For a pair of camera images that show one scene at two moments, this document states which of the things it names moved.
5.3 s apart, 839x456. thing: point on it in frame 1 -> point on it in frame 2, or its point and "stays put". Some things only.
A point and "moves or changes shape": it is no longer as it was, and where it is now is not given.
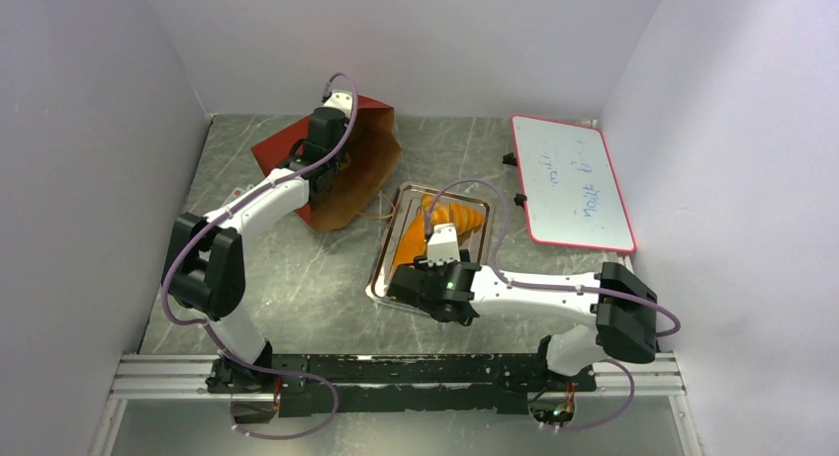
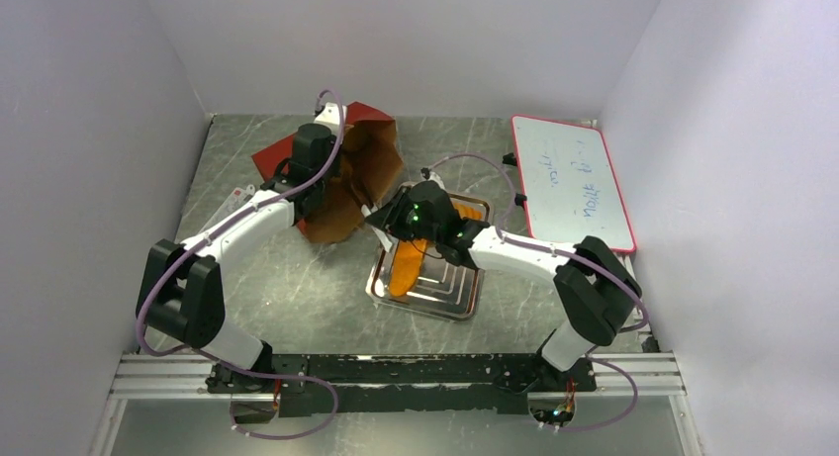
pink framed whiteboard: [571, 196] stays put
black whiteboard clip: [510, 159] stays put
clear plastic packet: [235, 193] stays put
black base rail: [395, 384] stays put
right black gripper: [407, 285] -> [390, 216]
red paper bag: [371, 153] moves or changes shape
